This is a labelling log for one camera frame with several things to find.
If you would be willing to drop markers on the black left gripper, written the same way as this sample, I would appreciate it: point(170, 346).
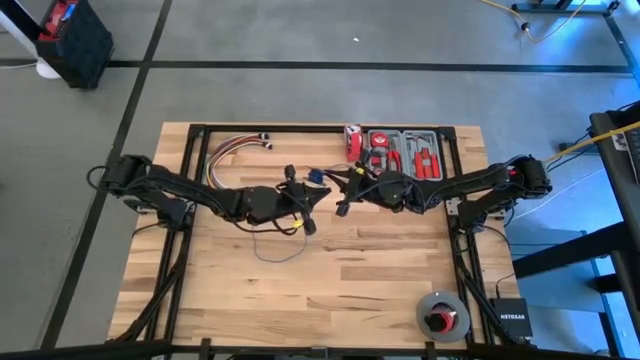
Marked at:
point(295, 200)

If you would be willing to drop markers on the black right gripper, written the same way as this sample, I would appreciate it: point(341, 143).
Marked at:
point(367, 187)

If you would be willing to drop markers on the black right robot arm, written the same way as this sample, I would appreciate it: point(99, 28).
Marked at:
point(480, 180)

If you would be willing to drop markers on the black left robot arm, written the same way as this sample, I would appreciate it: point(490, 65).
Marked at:
point(190, 190)

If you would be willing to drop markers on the red tape measure box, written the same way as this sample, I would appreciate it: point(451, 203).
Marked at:
point(354, 145)

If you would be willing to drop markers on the red tape measure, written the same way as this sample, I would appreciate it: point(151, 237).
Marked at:
point(380, 139)

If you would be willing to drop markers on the grey plastic tool case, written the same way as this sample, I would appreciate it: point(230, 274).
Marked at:
point(402, 137)

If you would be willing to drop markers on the grey spool with red core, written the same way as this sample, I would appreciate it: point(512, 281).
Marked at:
point(425, 320)

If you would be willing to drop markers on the black floor stand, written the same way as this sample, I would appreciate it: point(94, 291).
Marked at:
point(550, 7)

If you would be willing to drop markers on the black fabric crate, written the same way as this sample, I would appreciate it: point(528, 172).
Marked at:
point(85, 50)

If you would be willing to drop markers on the black desk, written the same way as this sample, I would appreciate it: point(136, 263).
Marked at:
point(625, 210)

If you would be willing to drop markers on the white round base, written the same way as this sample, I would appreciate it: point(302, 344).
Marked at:
point(47, 71)

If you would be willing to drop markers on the red battery box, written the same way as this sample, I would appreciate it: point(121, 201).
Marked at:
point(55, 20)

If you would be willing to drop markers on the black aluminium rig frame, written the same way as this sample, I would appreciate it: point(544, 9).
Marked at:
point(320, 128)

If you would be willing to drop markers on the black Netgear network switch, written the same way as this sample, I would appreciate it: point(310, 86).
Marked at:
point(510, 320)

